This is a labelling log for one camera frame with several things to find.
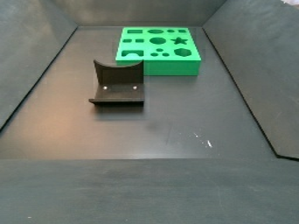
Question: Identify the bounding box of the black curved holder stand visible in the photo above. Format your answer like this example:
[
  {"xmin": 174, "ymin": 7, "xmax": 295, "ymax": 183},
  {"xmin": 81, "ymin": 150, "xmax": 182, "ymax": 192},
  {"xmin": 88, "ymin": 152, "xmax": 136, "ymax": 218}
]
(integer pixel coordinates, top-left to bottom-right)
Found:
[{"xmin": 88, "ymin": 60, "xmax": 145, "ymax": 105}]

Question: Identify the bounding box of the green shape sorter block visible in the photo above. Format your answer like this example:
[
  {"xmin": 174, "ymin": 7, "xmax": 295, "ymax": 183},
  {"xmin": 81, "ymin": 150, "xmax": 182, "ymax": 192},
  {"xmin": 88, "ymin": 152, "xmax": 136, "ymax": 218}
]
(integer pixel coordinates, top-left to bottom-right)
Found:
[{"xmin": 116, "ymin": 27, "xmax": 202, "ymax": 75}]

